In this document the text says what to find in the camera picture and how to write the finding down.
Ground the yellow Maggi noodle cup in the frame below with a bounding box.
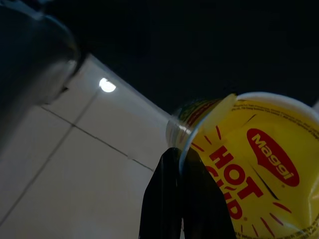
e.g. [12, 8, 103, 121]
[165, 91, 319, 239]

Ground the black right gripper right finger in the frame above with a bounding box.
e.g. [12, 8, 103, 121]
[179, 149, 237, 239]

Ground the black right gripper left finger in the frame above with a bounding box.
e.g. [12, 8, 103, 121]
[139, 146, 184, 239]

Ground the black floor mat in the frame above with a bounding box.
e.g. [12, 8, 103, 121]
[37, 0, 319, 120]

